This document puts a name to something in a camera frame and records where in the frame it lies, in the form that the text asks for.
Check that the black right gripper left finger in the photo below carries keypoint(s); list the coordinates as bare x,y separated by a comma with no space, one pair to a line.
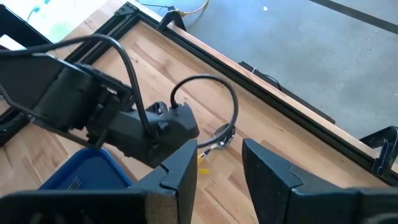
174,186

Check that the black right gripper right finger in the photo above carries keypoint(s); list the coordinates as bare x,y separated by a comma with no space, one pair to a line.
280,193

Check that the silver metal spoon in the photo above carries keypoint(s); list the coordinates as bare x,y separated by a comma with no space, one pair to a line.
221,132

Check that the silver metal fork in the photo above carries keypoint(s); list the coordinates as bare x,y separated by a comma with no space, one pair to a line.
74,183

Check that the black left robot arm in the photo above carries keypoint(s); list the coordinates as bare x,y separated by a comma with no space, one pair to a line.
56,90

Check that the blue plastic tray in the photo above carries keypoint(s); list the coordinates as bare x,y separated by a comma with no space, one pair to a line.
93,171

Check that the black table clamp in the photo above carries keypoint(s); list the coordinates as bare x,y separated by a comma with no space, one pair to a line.
384,149
172,18

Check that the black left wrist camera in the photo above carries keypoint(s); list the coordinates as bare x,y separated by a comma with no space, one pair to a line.
177,121

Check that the black aluminium table rail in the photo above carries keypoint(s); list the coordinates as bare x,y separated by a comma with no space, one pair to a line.
311,130
112,31

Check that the black corner bracket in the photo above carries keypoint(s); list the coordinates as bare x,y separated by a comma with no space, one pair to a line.
126,8

